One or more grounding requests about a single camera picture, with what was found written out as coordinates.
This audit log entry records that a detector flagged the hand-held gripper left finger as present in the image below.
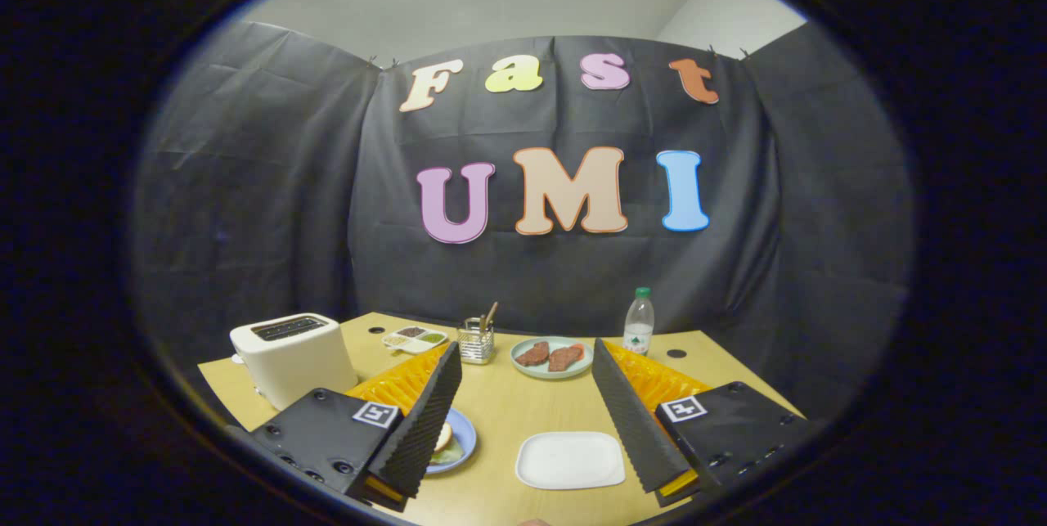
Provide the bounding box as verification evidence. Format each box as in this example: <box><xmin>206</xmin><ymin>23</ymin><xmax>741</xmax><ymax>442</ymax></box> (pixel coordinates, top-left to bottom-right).
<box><xmin>249</xmin><ymin>341</ymin><xmax>463</xmax><ymax>512</ymax></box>

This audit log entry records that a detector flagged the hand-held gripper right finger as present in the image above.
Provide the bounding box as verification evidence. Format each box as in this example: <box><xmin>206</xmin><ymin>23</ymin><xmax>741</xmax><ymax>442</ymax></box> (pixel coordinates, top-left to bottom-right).
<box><xmin>591</xmin><ymin>338</ymin><xmax>819</xmax><ymax>509</ymax></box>

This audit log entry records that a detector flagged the light blue round plate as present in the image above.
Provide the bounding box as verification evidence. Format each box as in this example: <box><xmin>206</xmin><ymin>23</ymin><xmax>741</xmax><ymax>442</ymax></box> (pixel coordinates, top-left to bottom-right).
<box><xmin>425</xmin><ymin>407</ymin><xmax>478</xmax><ymax>474</ymax></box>

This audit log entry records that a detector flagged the white square plate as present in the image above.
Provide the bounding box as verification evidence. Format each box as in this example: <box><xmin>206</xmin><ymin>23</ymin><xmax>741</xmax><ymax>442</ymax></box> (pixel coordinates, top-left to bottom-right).
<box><xmin>515</xmin><ymin>431</ymin><xmax>627</xmax><ymax>490</ymax></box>

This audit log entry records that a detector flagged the white divided condiment dish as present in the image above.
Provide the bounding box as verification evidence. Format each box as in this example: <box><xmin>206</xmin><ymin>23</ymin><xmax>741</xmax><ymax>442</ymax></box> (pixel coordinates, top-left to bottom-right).
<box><xmin>382</xmin><ymin>326</ymin><xmax>449</xmax><ymax>355</ymax></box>

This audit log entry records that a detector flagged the pale green round plate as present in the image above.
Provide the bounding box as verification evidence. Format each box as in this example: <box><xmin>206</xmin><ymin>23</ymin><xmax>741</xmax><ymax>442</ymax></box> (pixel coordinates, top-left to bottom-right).
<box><xmin>510</xmin><ymin>335</ymin><xmax>595</xmax><ymax>380</ymax></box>

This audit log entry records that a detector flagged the clear plastic water bottle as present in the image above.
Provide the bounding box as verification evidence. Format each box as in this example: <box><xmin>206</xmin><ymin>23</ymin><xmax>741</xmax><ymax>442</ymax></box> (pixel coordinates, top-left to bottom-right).
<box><xmin>623</xmin><ymin>287</ymin><xmax>655</xmax><ymax>356</ymax></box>

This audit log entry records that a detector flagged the cream white toaster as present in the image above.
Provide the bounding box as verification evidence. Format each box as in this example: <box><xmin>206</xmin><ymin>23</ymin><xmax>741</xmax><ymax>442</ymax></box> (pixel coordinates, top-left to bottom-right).
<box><xmin>230</xmin><ymin>312</ymin><xmax>359</xmax><ymax>411</ymax></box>

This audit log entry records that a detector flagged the black backdrop cloth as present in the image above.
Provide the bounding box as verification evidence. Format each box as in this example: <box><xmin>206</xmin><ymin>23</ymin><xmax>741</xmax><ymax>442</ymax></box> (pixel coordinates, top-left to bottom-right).
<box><xmin>131</xmin><ymin>19</ymin><xmax>913</xmax><ymax>429</ymax></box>

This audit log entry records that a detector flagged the metal wire utensil holder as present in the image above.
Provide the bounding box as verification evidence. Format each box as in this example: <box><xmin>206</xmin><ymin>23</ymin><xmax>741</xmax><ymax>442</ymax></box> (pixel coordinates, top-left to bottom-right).
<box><xmin>458</xmin><ymin>317</ymin><xmax>495</xmax><ymax>366</ymax></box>

